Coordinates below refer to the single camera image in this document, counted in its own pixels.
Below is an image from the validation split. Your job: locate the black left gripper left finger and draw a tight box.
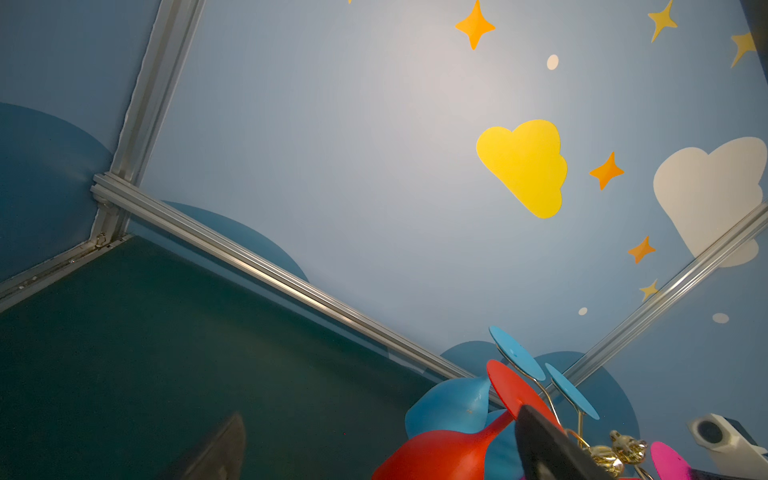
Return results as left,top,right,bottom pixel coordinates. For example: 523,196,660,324
157,412,246,480

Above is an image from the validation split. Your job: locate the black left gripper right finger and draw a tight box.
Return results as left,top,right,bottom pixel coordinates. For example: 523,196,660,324
515,405,611,480

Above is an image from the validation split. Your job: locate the magenta plastic wine glass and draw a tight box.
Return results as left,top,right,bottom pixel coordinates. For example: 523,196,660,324
650,442,694,480

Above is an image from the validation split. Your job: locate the blue wine glass right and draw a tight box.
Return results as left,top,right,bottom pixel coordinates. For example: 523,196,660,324
486,357,599,454

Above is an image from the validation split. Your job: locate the blue wine glass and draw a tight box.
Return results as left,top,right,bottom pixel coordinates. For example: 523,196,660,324
405,326,546,438
486,357,599,454

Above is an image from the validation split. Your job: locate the blue wine glass left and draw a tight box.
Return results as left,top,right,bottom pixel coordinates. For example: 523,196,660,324
405,326,546,438

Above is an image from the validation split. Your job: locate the red plastic wine glass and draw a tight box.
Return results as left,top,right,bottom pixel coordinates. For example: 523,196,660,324
373,360,564,480

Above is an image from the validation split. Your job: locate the gold wire glass rack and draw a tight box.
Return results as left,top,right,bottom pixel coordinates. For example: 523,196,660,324
530,362,652,479

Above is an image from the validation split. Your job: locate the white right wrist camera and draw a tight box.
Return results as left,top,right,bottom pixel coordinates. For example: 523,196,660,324
687,413,767,479

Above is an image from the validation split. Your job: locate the aluminium frame right post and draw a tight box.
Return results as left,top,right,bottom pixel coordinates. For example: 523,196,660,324
564,202,767,386

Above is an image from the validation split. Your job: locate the aluminium frame post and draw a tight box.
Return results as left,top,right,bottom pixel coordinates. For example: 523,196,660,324
564,202,767,386
89,0,206,241

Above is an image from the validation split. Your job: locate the aluminium frame left floor rail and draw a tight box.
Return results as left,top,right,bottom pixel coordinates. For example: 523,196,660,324
1,235,132,312

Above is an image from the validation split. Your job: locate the aluminium frame back rail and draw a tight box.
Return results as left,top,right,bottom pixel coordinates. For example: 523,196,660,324
91,172,472,379

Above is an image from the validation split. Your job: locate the aluminium frame left post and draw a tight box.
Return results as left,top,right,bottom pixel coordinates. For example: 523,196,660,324
89,0,206,241

